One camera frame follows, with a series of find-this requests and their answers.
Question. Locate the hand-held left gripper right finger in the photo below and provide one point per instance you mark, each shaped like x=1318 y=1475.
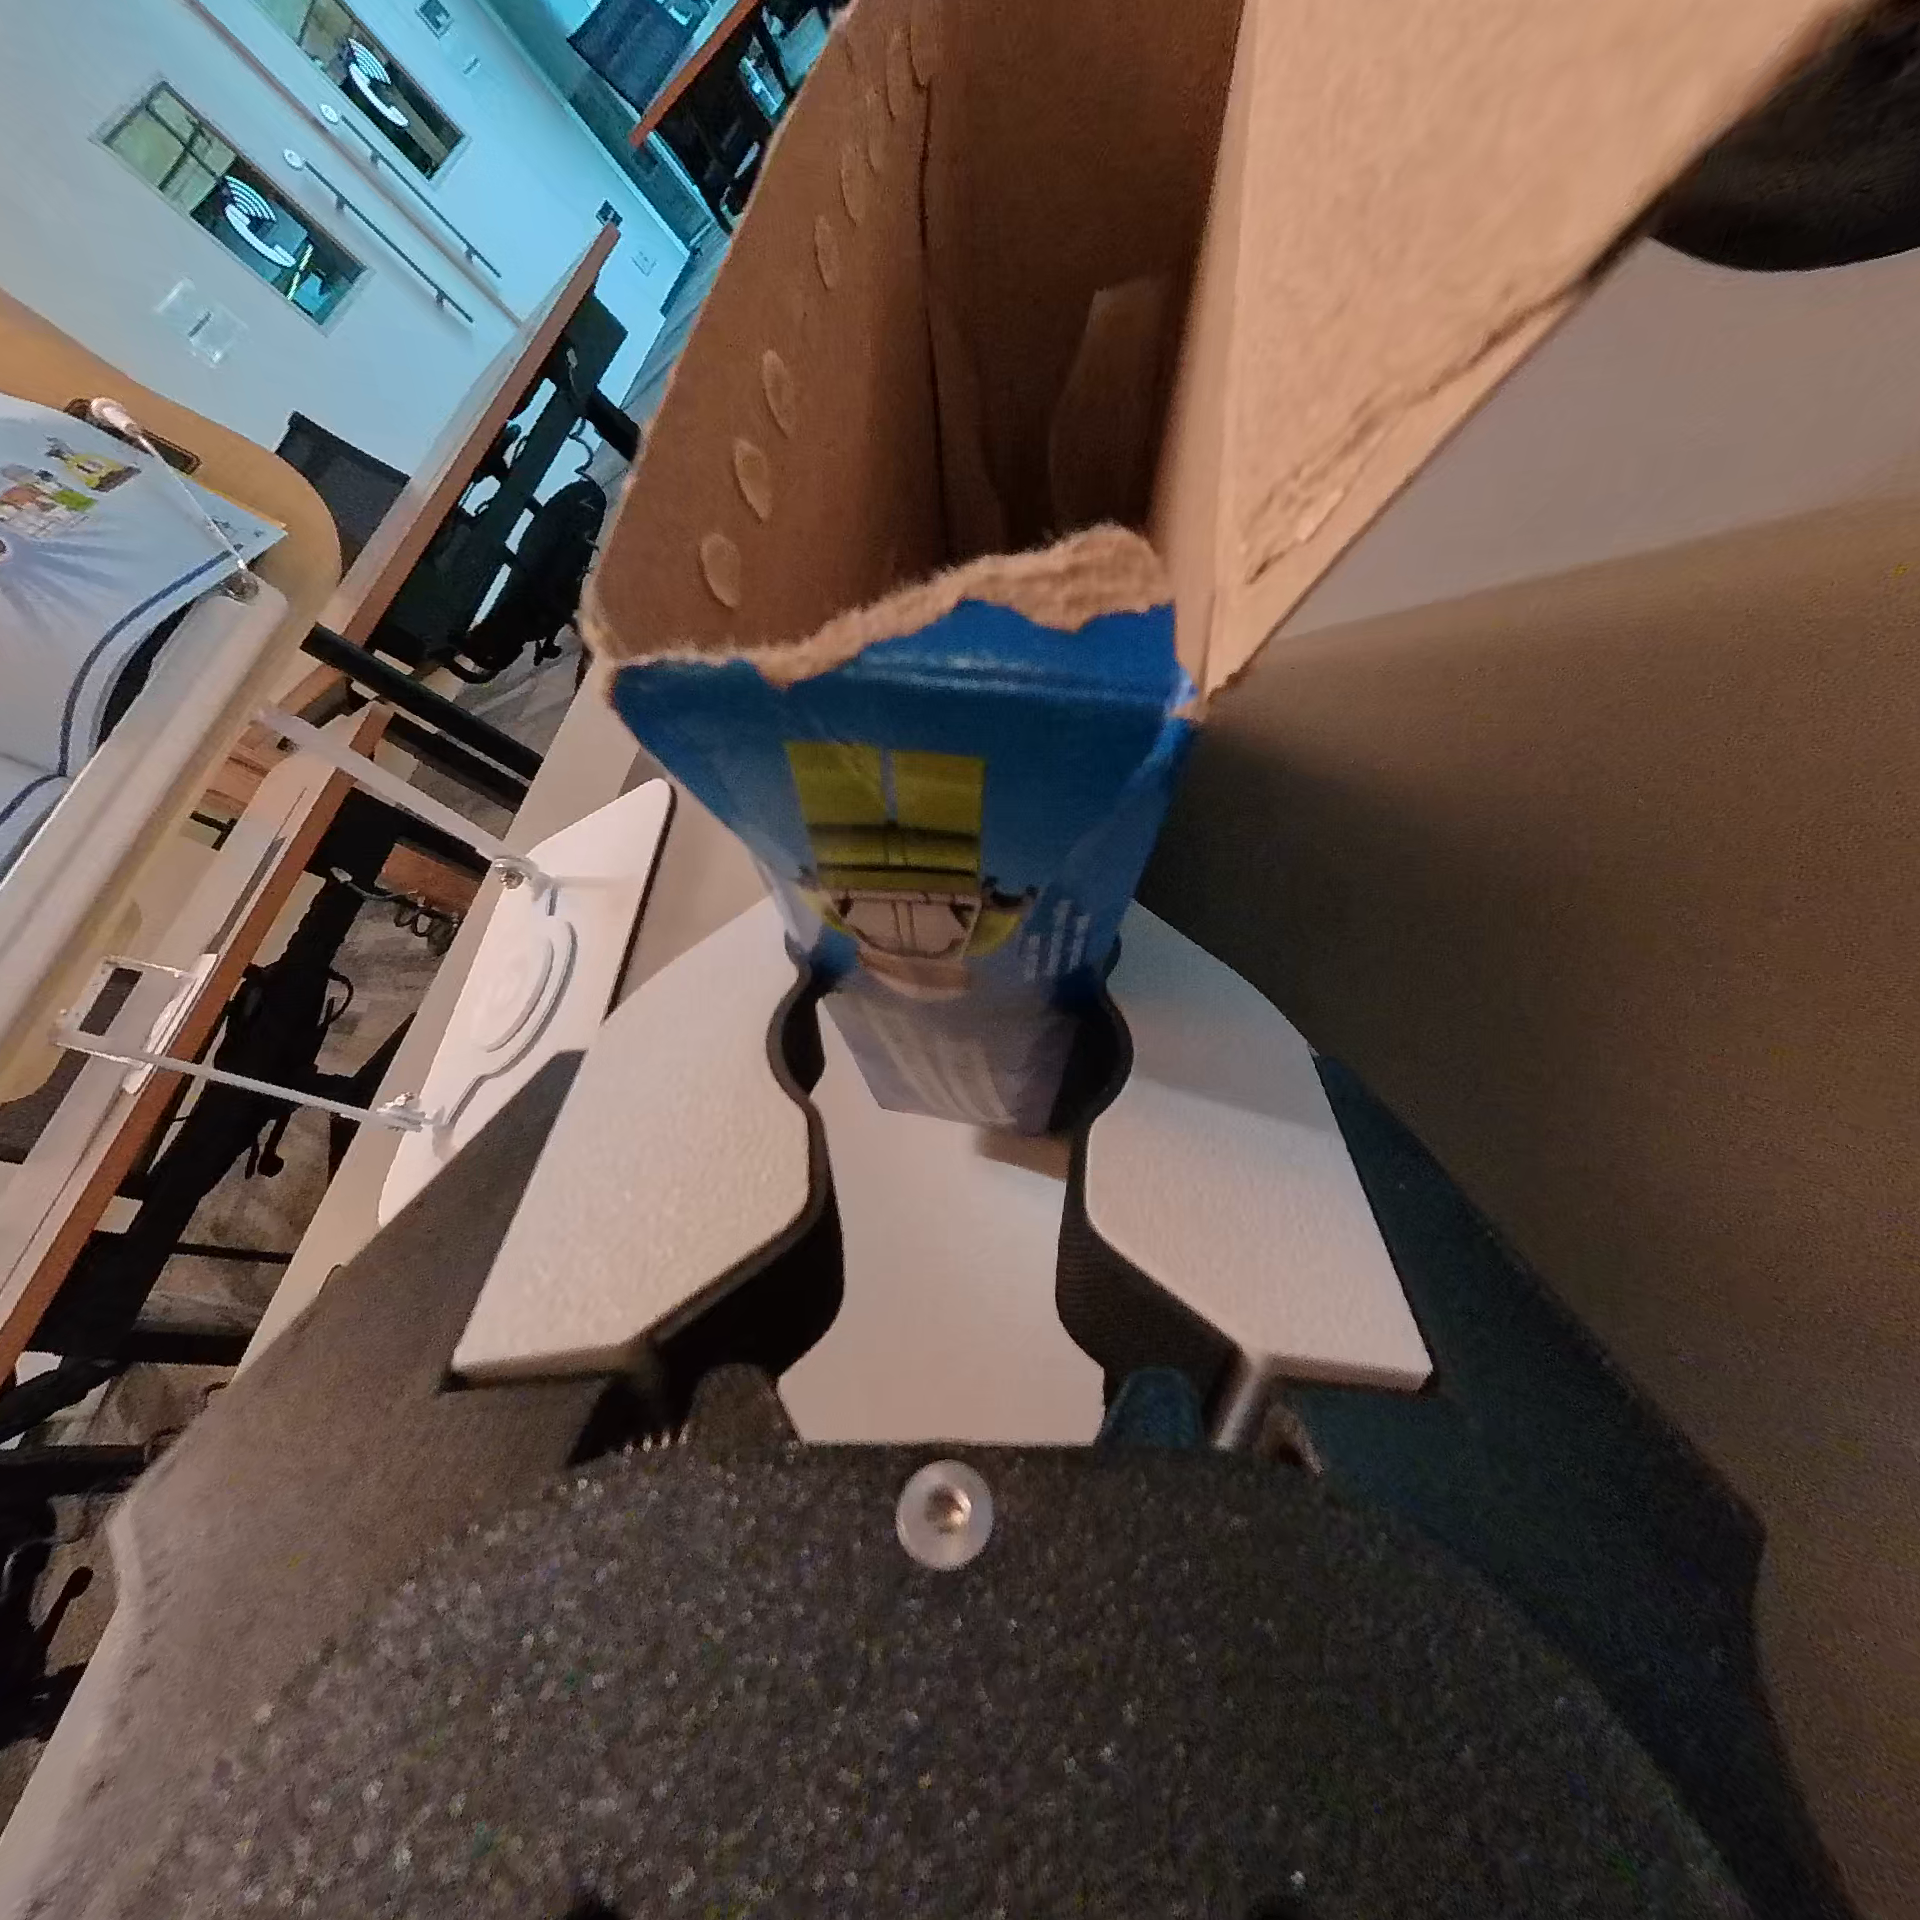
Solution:
x=1260 y=1200

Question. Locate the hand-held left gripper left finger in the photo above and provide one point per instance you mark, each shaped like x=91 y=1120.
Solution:
x=662 y=1185

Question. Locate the stand display board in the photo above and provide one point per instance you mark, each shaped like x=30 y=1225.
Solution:
x=150 y=779

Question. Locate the lego instruction booklet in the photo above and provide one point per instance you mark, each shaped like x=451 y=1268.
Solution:
x=91 y=629

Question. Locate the blue lego set box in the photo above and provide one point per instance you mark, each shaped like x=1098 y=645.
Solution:
x=1350 y=300

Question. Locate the white stand base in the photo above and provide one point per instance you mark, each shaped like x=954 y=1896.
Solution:
x=601 y=856

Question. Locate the black office chair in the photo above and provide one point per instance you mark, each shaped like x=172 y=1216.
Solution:
x=540 y=570

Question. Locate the wooden desk black legs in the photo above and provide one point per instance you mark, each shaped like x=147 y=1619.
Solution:
x=451 y=450
x=705 y=76

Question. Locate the white double door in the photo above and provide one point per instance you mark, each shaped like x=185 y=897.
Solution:
x=255 y=224

